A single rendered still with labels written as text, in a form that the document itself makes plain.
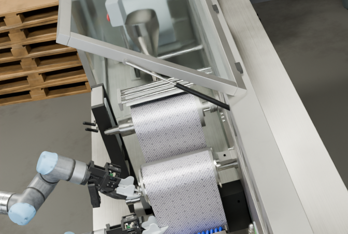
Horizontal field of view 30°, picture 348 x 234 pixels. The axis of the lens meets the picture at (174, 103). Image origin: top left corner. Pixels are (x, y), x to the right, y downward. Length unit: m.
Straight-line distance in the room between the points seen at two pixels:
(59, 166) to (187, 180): 0.43
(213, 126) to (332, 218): 1.37
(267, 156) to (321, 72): 3.29
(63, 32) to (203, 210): 0.89
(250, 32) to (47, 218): 2.19
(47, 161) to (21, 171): 2.63
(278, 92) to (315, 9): 3.54
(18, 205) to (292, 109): 0.93
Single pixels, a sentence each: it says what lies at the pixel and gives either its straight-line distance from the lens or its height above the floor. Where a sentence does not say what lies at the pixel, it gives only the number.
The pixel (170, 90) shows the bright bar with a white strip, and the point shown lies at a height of 1.45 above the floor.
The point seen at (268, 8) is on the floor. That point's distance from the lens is 5.86.
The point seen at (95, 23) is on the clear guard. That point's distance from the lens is 1.87.
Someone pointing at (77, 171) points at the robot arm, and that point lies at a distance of 2.16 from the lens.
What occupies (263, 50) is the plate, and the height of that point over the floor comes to 1.44.
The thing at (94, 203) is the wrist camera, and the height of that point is 1.26.
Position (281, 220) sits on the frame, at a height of 1.65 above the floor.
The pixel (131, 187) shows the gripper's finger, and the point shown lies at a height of 1.29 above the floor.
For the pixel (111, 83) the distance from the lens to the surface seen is 3.16.
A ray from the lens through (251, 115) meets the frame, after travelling 1.77.
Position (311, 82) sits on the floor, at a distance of 4.79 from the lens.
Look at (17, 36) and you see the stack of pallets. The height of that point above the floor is 0.60.
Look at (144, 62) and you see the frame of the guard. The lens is 1.76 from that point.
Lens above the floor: 2.70
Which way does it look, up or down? 34 degrees down
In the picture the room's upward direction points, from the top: 16 degrees counter-clockwise
